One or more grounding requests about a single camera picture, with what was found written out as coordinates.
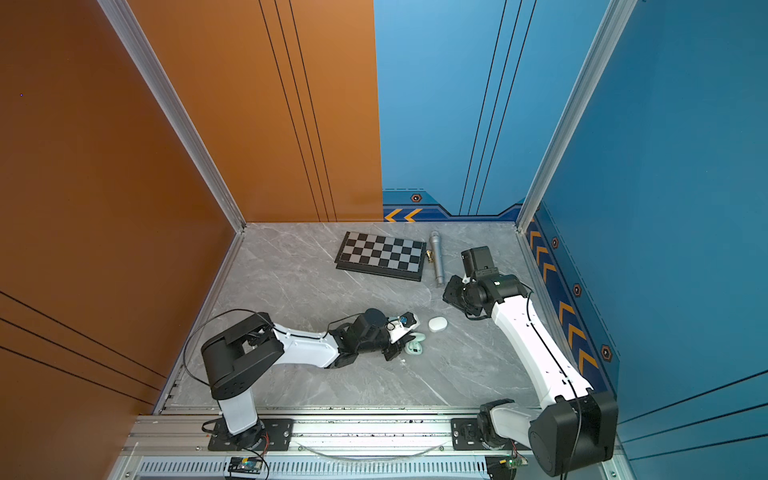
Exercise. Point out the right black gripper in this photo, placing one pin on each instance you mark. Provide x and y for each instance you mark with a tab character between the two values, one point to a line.
449	295

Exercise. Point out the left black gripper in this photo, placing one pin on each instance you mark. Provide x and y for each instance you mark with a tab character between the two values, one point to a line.
397	348

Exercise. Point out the green earbud charging case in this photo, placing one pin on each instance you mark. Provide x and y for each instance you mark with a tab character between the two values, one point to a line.
414	346

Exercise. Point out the white earbud charging case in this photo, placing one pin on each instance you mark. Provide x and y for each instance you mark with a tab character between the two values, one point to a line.
437	324

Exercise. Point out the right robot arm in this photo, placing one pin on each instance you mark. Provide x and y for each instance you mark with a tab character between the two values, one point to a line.
574	426

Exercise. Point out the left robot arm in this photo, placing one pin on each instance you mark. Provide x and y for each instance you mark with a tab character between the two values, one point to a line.
239	356

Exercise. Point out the silver microphone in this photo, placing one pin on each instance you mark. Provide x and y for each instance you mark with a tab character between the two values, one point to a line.
436	257

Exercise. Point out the black and silver chessboard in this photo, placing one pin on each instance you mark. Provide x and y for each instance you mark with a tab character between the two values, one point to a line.
380	255

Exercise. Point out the right green circuit board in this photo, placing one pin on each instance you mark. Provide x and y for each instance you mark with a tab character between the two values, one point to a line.
513	462

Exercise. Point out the green circuit board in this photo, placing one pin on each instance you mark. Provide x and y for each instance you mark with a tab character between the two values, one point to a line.
248	467
513	462

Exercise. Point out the left green circuit board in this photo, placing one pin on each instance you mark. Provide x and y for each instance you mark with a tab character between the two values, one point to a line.
248	467

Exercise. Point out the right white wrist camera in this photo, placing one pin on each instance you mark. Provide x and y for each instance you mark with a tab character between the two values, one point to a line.
478	263

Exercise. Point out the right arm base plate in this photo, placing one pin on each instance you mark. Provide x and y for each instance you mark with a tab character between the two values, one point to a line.
466	435

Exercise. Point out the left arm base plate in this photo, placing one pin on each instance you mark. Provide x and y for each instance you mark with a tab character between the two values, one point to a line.
272	434

